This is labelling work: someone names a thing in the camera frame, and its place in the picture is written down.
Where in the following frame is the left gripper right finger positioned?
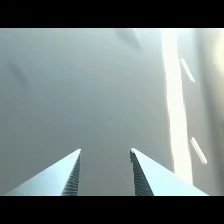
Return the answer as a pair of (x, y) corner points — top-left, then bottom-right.
(129, 147), (209, 197)

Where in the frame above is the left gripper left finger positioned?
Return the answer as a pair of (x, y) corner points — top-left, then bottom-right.
(5, 148), (82, 197)

